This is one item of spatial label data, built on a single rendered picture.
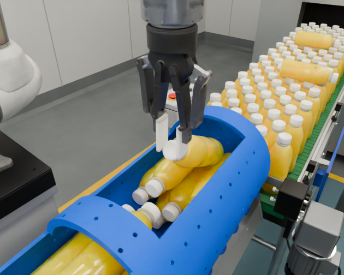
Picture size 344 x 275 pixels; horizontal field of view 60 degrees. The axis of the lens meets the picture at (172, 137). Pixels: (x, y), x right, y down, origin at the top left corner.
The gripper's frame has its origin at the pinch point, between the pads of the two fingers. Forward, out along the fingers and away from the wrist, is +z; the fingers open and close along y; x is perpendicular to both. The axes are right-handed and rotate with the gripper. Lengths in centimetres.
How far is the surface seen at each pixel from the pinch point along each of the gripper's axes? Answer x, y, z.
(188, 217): -7.4, 8.4, 9.2
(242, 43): 447, -159, 122
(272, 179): 37, 13, 32
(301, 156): 64, 16, 39
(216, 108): 24.2, -2.8, 5.8
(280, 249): 65, 19, 95
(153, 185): 0.5, -5.4, 15.4
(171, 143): 0.4, -0.3, 1.8
